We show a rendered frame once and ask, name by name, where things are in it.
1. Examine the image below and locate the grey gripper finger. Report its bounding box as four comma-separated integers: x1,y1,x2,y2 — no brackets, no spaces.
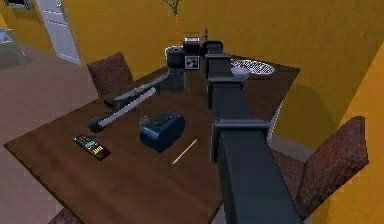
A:
87,86,158,134
103,72,171,112

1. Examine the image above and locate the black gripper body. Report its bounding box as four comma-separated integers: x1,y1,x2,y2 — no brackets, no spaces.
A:
159,45,186,92

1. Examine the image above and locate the red brown upholstered chair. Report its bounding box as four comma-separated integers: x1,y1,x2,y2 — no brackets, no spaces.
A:
48,207,83,224
270,115,370,221
86,51,136,98

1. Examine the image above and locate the thin-stemmed house plant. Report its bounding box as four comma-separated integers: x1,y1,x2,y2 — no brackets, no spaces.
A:
162,0,183,38

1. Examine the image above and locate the black remote control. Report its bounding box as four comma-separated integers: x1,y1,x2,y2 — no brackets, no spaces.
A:
72,133,112,162

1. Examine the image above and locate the small pale bowl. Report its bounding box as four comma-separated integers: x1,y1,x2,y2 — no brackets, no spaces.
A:
230,66,250,81

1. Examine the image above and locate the yellow pencil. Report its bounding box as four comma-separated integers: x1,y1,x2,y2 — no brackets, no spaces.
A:
171,138,199,166

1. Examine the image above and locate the dark brown wooden table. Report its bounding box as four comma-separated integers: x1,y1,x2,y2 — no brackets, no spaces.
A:
3,54,301,224

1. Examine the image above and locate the patterned white oval plate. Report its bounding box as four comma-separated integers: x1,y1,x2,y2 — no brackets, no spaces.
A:
229,58,276,76

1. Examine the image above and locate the white room door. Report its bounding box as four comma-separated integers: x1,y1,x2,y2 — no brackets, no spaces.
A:
34,0,83,66

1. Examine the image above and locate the dark framed wall picture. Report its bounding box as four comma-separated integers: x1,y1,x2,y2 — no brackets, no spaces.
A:
3,0,33,11

